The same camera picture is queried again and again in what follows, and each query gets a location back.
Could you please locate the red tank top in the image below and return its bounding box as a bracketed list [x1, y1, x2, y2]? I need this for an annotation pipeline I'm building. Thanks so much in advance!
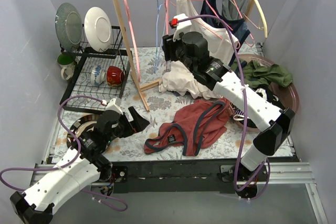
[144, 98, 229, 156]

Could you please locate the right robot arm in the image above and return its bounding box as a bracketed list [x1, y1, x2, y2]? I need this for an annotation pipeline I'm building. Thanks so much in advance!
[162, 31, 295, 181]

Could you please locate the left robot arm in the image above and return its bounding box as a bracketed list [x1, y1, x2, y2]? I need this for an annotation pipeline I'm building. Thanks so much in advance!
[10, 106, 149, 223]

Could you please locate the white tank top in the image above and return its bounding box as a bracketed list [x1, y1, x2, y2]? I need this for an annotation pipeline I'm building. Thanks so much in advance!
[159, 0, 238, 100]

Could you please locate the navy tank top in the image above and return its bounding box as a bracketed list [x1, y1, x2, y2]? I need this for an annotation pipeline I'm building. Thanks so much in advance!
[200, 0, 250, 45]

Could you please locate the pink hanger under white top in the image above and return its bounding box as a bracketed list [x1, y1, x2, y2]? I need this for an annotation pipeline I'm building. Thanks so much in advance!
[169, 0, 241, 50]

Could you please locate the grey tank top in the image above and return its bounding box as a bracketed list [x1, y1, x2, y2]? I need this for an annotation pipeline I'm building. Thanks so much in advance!
[222, 0, 249, 20]

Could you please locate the thick pink plastic hanger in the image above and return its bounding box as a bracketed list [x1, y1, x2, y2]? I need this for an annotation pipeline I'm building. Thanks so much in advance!
[123, 0, 141, 82]

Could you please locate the pink hanger under navy top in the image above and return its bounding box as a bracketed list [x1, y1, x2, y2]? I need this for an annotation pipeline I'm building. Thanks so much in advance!
[201, 0, 253, 44]

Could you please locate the floral table mat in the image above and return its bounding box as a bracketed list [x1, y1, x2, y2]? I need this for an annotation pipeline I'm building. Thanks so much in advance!
[52, 47, 258, 163]

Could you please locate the brown rimmed plate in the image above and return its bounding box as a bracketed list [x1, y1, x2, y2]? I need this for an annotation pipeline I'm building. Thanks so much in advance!
[66, 114, 111, 150]

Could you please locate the red bowl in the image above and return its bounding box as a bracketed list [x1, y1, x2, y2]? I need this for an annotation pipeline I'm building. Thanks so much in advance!
[106, 66, 124, 87]

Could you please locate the black dish rack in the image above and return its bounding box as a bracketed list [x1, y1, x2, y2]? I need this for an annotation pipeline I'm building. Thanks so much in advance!
[60, 26, 130, 114]

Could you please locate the blue white cup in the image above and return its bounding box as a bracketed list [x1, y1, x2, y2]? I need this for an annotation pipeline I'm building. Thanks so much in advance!
[90, 65, 107, 87]

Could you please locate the white plate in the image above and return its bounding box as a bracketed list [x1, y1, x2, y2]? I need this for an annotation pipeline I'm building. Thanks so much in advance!
[84, 7, 112, 52]

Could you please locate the green shirt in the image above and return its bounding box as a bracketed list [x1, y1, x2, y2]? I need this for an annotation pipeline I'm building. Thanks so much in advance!
[240, 60, 293, 89]

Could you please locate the green mug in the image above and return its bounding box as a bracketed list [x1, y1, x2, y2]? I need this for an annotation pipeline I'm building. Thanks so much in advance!
[57, 54, 77, 81]

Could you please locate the black and white garment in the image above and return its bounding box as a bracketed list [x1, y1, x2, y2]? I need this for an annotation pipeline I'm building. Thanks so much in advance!
[230, 84, 285, 125]

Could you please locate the green patterned plate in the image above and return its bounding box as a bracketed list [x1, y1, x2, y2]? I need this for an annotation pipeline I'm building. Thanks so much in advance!
[55, 3, 82, 52]

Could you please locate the brown laundry basket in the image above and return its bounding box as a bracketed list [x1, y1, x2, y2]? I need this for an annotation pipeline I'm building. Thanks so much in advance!
[228, 54, 300, 132]

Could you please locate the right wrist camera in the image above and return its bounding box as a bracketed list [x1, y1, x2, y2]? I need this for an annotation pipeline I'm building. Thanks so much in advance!
[170, 13, 192, 42]

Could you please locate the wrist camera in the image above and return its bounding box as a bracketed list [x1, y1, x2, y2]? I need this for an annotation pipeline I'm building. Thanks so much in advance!
[106, 98, 123, 114]
[170, 13, 192, 42]

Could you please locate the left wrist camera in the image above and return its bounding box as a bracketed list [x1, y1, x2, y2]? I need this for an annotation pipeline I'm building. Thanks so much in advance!
[106, 98, 123, 114]

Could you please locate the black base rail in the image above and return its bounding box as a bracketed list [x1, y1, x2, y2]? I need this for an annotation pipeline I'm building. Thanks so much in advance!
[113, 158, 236, 195]

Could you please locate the blue wire hanger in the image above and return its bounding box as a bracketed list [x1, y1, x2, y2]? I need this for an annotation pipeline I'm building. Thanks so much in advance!
[154, 0, 163, 73]

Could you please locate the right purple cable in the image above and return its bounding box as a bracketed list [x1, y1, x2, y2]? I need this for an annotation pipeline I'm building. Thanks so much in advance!
[178, 14, 271, 192]

